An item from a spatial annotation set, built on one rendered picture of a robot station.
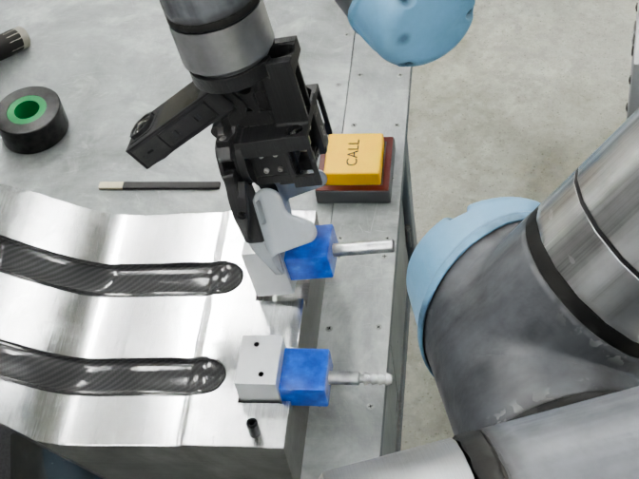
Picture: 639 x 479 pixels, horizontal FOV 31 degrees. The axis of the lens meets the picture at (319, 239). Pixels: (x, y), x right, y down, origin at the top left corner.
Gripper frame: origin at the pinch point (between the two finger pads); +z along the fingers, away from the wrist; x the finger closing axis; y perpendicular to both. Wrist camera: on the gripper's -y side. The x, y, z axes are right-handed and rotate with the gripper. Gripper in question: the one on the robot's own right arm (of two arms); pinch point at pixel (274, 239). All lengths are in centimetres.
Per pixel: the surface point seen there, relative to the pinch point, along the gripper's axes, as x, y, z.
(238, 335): -6.2, -3.9, 5.4
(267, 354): -10.3, 0.0, 3.8
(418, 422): 49, -7, 88
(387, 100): 33.7, 5.2, 10.2
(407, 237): 72, -7, 67
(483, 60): 138, 3, 77
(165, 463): -17.0, -9.8, 9.5
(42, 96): 30.7, -34.1, 1.4
